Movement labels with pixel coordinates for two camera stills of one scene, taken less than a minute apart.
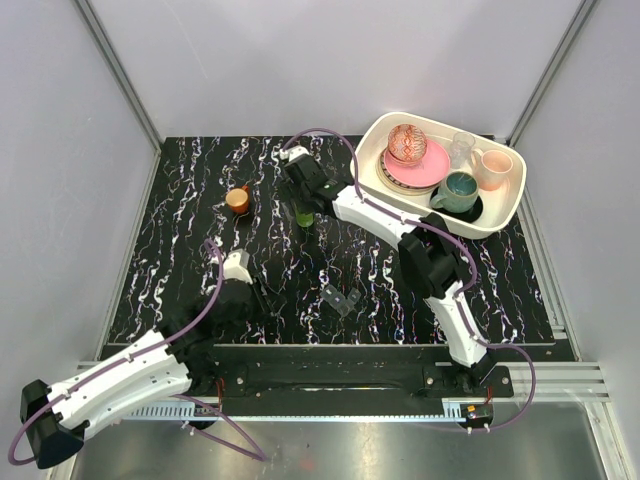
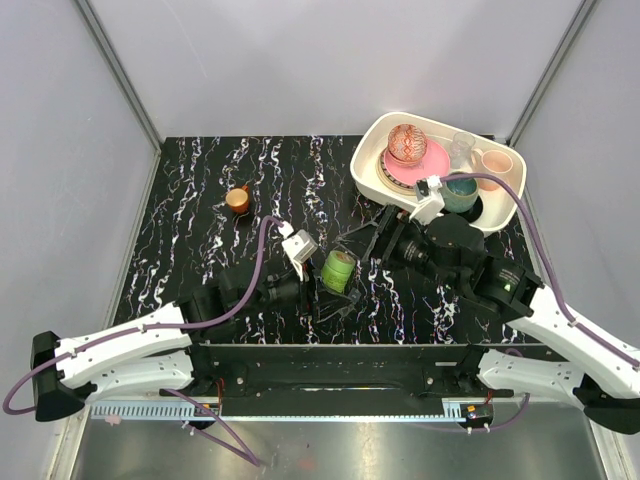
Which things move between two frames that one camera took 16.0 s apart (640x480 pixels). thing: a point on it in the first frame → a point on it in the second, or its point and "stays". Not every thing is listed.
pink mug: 491,167 stays
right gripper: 294,192 → 380,241
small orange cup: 238,199 stays
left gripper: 264,301 → 307,289
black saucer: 469,215 stays
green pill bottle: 305,219 → 337,270
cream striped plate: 397,187 stays
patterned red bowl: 407,143 stays
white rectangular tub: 419,168 stays
